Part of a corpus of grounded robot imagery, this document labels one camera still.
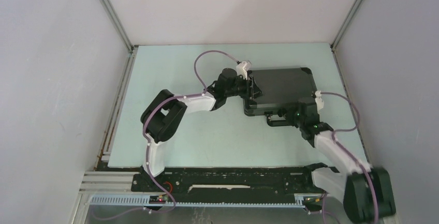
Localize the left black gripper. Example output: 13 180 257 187
224 73 264 100

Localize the black poker set case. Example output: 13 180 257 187
243 67 317 127

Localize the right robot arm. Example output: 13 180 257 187
278 100 397 223

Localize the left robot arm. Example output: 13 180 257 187
140 68 263 191

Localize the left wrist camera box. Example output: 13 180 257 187
236 61 252 80

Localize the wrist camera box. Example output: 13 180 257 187
314 91 324 113
236 61 252 80

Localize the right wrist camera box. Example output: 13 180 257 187
314 91 324 113

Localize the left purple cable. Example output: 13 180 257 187
91 50 241 221

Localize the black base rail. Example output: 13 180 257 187
131 167 323 205

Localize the right aluminium frame post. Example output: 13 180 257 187
331 0 364 52

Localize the aluminium frame post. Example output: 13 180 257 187
99 0 134 53
331 0 364 52

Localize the left aluminium frame post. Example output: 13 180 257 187
99 0 134 53

